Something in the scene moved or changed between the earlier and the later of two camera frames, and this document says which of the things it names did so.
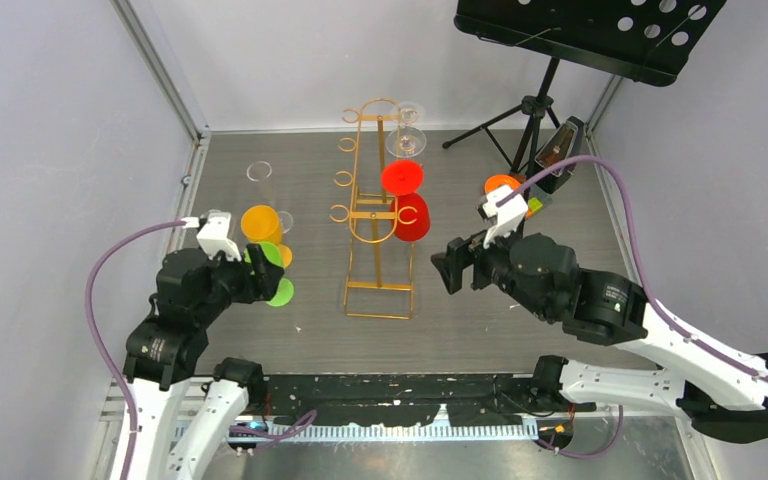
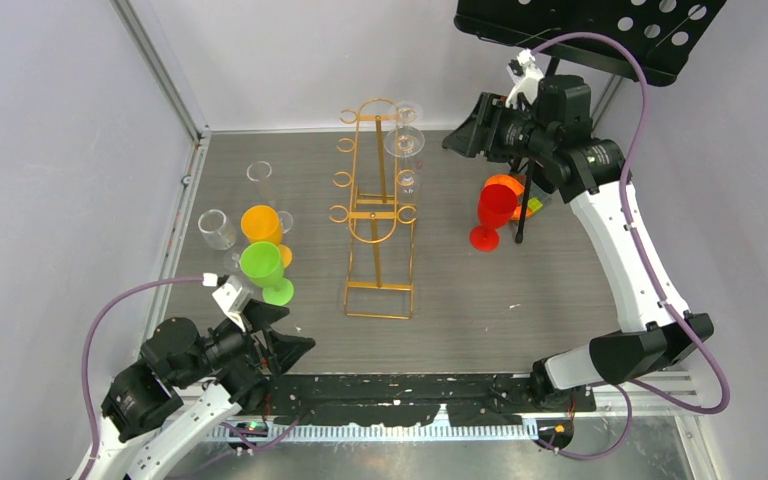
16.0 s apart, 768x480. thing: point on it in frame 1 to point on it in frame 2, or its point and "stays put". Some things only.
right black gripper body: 502,277 to 516,133
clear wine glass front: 260,172 stays put
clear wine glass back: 405,113 stays put
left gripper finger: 266,275 to 286,350
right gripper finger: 459,253 to 476,132
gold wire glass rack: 381,272 stays put
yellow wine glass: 262,223 stays put
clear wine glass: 216,220 stays put
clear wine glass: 406,142 stays put
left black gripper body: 233,281 to 238,343
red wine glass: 410,211 to 497,203
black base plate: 397,398 stays put
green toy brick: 534,204 stays put
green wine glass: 286,289 stays put
